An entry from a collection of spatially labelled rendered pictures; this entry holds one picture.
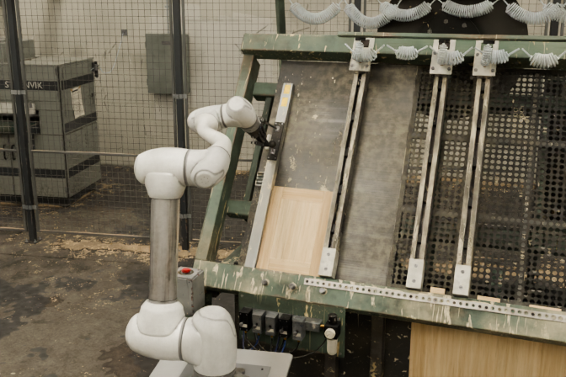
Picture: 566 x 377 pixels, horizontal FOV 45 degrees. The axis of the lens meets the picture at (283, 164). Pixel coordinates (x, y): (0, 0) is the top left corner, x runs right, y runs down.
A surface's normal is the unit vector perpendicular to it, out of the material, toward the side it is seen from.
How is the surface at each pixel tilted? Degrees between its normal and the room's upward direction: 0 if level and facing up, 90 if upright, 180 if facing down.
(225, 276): 55
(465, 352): 90
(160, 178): 84
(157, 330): 75
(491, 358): 90
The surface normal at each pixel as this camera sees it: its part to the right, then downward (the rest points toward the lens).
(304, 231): -0.28, -0.36
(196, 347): -0.20, 0.10
